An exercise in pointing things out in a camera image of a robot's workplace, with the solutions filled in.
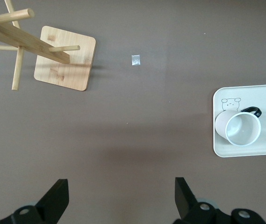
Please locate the wooden cup rack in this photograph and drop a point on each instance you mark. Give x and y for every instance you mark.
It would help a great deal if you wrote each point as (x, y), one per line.
(76, 70)

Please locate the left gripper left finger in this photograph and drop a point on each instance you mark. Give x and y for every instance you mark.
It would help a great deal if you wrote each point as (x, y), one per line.
(51, 205)

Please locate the small clear tape piece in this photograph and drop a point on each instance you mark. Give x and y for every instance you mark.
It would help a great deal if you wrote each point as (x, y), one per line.
(135, 60)

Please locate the cream rabbit print tray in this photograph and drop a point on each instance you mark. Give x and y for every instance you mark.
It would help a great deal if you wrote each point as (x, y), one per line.
(263, 149)

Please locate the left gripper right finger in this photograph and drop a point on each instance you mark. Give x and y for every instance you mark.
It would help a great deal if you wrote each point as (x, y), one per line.
(186, 200)

